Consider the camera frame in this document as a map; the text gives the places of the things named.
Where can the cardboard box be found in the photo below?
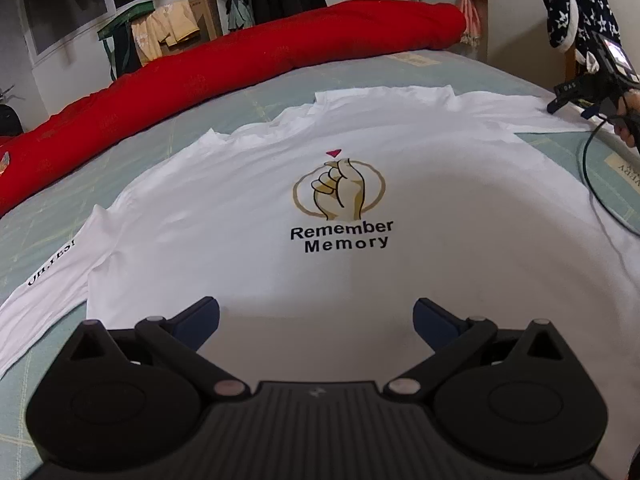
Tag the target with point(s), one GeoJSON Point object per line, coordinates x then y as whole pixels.
{"type": "Point", "coordinates": [207, 12]}

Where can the black round bag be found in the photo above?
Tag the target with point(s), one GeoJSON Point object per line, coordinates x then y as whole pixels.
{"type": "Point", "coordinates": [9, 120]}

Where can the person's right hand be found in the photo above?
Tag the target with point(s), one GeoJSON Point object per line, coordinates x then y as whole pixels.
{"type": "Point", "coordinates": [627, 135]}

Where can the beige hanging clothes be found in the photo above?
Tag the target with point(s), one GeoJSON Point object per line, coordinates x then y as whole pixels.
{"type": "Point", "coordinates": [160, 30]}

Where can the red quilt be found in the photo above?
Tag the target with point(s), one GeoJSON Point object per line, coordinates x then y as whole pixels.
{"type": "Point", "coordinates": [225, 70]}

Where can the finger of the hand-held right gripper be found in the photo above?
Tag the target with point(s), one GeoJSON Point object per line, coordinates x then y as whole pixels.
{"type": "Point", "coordinates": [557, 105]}
{"type": "Point", "coordinates": [591, 111]}

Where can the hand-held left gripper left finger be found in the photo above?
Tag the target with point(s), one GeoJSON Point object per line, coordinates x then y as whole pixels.
{"type": "Point", "coordinates": [197, 322]}

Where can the white printed t-shirt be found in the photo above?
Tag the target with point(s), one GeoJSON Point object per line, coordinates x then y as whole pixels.
{"type": "Point", "coordinates": [350, 285]}

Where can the pink striped curtain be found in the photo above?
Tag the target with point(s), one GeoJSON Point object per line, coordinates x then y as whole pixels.
{"type": "Point", "coordinates": [472, 10]}

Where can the dark green rack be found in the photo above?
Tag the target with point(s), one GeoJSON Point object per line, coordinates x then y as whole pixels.
{"type": "Point", "coordinates": [117, 45]}

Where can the navy star-printed garment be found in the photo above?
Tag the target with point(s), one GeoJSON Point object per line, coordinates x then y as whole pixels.
{"type": "Point", "coordinates": [580, 10]}

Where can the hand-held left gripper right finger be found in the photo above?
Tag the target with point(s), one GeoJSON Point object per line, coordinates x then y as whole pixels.
{"type": "Point", "coordinates": [432, 325]}

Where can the pale teal garment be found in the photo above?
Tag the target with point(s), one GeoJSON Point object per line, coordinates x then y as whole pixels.
{"type": "Point", "coordinates": [239, 15]}

